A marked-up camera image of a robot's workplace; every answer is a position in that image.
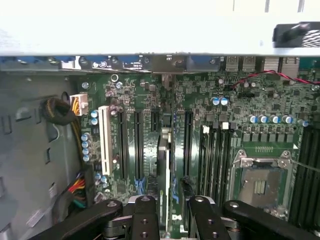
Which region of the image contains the metal socket cover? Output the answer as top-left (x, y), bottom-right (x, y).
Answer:
top-left (231, 149), bottom-right (293, 169)

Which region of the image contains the black open PC case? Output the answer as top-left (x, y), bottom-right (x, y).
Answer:
top-left (0, 0), bottom-right (320, 240)

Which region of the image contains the black case fan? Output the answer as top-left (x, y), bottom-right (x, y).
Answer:
top-left (272, 21), bottom-right (320, 49)

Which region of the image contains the short PCIe expansion slot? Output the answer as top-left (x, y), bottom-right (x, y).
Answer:
top-left (150, 109), bottom-right (160, 133)

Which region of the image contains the socket locking lever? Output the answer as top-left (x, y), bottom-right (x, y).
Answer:
top-left (291, 159), bottom-right (320, 174)

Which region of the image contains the green motherboard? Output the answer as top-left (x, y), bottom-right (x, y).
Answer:
top-left (77, 71), bottom-right (320, 235)

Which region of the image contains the yellow black cable bundle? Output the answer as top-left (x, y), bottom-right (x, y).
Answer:
top-left (41, 91), bottom-right (88, 171)

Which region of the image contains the white expansion slot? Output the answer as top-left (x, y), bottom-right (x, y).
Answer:
top-left (98, 105), bottom-right (114, 176)

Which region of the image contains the long PCIe expansion slot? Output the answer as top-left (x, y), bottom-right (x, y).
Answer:
top-left (134, 109), bottom-right (145, 181)
top-left (184, 109), bottom-right (195, 177)
top-left (117, 109), bottom-right (129, 180)

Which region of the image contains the red black twisted wire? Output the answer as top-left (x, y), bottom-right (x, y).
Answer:
top-left (230, 69), bottom-right (320, 89)

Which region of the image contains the CPU socket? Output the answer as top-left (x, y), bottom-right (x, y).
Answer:
top-left (233, 166), bottom-right (292, 210)

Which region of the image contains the coloured wire bundle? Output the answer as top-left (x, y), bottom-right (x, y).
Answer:
top-left (66, 172), bottom-right (88, 210)

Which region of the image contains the white power connector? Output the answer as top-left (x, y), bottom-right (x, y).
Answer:
top-left (69, 93), bottom-right (89, 116)

